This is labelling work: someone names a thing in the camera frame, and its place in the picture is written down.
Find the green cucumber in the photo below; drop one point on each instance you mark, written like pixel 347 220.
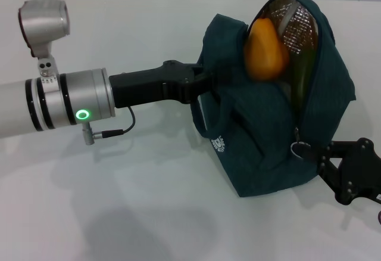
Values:
pixel 302 79

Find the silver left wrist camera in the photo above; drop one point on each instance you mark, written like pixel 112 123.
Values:
pixel 41 24

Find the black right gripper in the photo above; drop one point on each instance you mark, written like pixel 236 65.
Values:
pixel 363 174

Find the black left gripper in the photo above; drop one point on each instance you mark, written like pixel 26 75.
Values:
pixel 146 87

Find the yellow pear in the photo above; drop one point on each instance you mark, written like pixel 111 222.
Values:
pixel 265 52

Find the dark teal lunch bag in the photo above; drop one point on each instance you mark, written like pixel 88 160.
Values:
pixel 262 156

